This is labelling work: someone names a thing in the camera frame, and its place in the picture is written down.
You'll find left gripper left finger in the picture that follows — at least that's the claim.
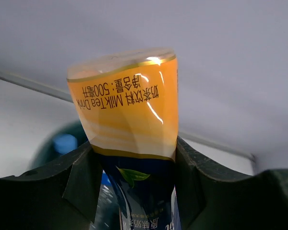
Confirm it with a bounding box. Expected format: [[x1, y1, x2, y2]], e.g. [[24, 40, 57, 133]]
[[0, 143, 102, 230]]

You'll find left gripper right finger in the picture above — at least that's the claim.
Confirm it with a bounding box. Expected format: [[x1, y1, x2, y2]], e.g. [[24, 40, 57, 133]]
[[175, 138, 288, 230]]

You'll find orange milk tea bottle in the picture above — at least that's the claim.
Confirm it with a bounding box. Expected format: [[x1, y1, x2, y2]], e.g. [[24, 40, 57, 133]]
[[67, 47, 179, 230]]

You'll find dark green plastic bin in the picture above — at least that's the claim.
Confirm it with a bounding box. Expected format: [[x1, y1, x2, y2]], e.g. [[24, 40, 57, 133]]
[[29, 120, 88, 170]]

